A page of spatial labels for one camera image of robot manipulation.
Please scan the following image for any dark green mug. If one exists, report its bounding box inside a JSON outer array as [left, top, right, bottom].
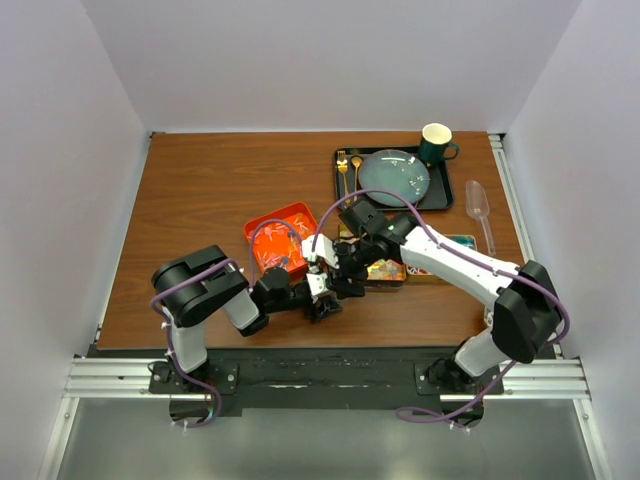
[[418, 123, 460, 165]]

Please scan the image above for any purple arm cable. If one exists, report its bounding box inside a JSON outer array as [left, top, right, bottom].
[[309, 188, 571, 424], [149, 218, 301, 429]]

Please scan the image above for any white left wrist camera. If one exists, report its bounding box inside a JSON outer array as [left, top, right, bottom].
[[306, 272, 330, 303]]

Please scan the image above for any teal ceramic plate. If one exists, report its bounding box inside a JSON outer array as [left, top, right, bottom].
[[358, 149, 430, 207]]

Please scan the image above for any orange box of lollipops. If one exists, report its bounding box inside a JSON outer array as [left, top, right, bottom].
[[244, 202, 317, 280]]

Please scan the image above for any black serving tray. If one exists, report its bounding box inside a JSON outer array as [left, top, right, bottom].
[[332, 146, 454, 212]]

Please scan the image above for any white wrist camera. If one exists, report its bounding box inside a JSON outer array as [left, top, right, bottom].
[[306, 272, 330, 303], [301, 234, 339, 274]]

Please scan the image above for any aluminium frame rail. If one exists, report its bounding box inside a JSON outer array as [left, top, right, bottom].
[[487, 132, 614, 480]]

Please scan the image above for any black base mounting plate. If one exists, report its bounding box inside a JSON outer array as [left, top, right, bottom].
[[148, 344, 557, 429]]

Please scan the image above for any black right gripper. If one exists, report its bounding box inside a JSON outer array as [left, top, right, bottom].
[[324, 236, 377, 301]]

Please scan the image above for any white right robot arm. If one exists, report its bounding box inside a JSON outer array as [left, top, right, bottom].
[[337, 198, 562, 393]]

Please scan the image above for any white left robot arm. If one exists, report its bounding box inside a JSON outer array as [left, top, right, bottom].
[[151, 245, 342, 392]]

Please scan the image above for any black tin of star candies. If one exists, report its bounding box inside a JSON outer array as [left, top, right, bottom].
[[337, 222, 407, 291]]

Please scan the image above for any clear plastic scoop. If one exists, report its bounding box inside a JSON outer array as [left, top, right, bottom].
[[465, 180, 496, 257]]

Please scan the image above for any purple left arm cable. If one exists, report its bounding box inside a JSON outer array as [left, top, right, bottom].
[[149, 218, 301, 429]]

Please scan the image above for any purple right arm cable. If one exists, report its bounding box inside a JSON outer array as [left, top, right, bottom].
[[309, 188, 571, 424]]

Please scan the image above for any gold fork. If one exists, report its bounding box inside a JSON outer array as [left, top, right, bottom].
[[336, 150, 349, 197]]

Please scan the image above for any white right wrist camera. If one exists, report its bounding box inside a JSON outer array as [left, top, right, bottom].
[[301, 234, 339, 274]]

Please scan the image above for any gold spoon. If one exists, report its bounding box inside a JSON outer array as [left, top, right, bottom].
[[350, 155, 363, 191]]

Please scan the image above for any gold tin of lollipops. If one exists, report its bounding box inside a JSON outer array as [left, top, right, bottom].
[[405, 235, 477, 284]]

